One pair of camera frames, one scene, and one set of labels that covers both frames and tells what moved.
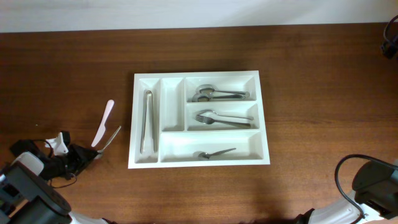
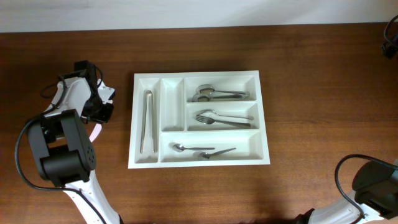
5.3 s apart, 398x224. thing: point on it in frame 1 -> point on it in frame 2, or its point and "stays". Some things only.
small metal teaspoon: (207, 155) stays
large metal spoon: (207, 98) stays
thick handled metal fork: (208, 121) stays
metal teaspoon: (100, 152) -> (179, 148)
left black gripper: (78, 152) -> (105, 117)
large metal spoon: (208, 89) stays
